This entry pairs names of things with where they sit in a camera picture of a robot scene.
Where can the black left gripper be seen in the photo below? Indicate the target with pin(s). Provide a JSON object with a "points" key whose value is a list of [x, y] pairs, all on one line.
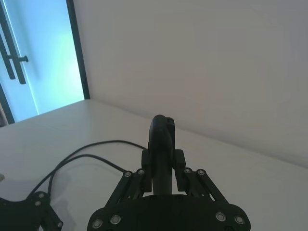
{"points": [[16, 214]]}

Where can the black framed glass door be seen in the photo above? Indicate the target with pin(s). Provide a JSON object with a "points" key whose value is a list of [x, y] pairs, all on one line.
{"points": [[48, 48]]}

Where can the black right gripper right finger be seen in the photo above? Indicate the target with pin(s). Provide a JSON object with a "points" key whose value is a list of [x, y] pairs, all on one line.
{"points": [[180, 168]]}

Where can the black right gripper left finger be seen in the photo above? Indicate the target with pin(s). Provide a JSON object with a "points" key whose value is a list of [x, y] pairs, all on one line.
{"points": [[147, 168]]}

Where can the white table cloth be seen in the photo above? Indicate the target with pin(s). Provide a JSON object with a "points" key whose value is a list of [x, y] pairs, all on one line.
{"points": [[240, 183]]}

